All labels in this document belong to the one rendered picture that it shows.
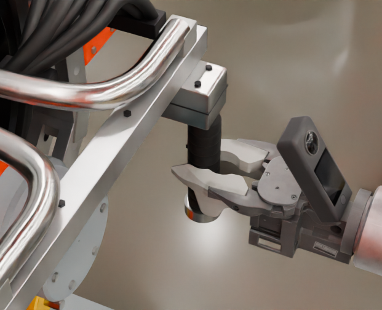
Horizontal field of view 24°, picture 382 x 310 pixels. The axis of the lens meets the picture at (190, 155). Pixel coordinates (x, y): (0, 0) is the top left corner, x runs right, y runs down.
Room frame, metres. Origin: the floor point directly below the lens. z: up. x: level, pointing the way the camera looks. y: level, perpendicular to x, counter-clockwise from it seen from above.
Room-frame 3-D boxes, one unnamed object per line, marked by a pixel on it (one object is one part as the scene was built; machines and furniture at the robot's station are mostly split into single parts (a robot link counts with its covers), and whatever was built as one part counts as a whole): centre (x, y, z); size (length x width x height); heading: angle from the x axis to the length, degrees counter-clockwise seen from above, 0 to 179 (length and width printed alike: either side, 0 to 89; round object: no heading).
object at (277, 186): (0.64, -0.13, 0.80); 0.12 x 0.08 x 0.09; 66
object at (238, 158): (0.71, -0.04, 0.81); 0.09 x 0.03 x 0.06; 57
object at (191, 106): (0.70, 0.01, 0.93); 0.09 x 0.05 x 0.05; 66
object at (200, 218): (0.69, -0.01, 0.83); 0.04 x 0.04 x 0.16
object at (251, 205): (0.64, -0.06, 0.83); 0.09 x 0.05 x 0.02; 75
